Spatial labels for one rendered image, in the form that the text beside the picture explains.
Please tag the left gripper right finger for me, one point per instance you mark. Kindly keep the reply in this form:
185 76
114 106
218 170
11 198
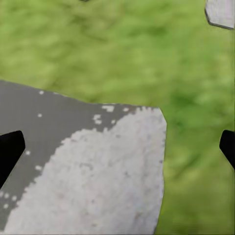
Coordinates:
227 145

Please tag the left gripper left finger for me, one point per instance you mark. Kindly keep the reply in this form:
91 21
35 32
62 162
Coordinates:
12 145

